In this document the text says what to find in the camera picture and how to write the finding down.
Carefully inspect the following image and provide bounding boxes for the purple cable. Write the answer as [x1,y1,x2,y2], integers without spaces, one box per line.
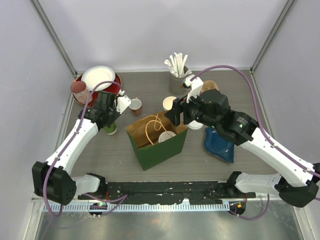
[43,81,129,223]
[189,65,320,221]

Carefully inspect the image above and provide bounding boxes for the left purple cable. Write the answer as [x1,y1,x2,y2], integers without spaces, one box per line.
[43,81,129,223]

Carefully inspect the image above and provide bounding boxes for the grey straw holder cup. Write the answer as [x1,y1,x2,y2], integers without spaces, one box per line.
[169,73,186,96]

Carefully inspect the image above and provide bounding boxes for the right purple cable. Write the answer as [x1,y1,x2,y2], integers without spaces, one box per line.
[189,65,320,221]

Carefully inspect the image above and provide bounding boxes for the stack of white lids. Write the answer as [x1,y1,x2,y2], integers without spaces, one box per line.
[187,120,203,131]

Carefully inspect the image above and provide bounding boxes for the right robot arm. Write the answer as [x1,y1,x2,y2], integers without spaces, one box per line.
[165,89,320,208]

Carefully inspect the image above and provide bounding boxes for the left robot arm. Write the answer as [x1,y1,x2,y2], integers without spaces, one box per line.
[31,89,131,206]

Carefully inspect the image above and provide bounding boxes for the floral pink tumbler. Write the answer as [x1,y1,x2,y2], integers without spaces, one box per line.
[70,81,92,105]

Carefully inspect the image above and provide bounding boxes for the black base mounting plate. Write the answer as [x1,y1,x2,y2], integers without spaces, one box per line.
[77,180,256,206]

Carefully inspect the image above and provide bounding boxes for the blue leaf-shaped dish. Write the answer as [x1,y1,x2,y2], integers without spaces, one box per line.
[204,127,235,164]

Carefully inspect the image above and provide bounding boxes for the cardboard cup carrier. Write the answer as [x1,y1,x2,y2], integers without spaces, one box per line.
[200,80,220,93]

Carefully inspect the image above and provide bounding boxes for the green paper bag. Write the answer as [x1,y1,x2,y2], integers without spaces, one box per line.
[125,111,188,171]

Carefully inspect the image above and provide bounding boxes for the white paper plate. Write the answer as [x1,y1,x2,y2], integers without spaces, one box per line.
[81,65,116,92]

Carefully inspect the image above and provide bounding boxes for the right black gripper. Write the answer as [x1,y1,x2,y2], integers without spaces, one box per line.
[165,87,220,130]

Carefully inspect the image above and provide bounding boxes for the white wrapped straws bundle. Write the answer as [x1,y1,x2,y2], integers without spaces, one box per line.
[164,52,192,79]

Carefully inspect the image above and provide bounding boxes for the stack of green paper cups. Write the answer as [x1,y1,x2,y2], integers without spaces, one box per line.
[162,96,176,111]

